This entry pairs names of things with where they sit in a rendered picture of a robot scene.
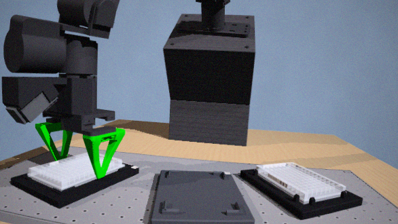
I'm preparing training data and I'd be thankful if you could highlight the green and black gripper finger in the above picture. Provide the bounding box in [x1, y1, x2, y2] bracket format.
[83, 128, 125, 179]
[35, 122, 73, 161]

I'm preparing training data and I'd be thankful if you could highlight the white well plate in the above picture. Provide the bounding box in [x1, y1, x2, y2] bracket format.
[256, 162, 346, 204]
[27, 152, 125, 191]

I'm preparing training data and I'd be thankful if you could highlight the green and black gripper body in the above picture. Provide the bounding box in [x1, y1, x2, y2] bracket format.
[42, 76, 116, 136]

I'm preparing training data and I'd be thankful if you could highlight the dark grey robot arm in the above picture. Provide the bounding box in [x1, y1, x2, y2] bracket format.
[2, 0, 251, 124]

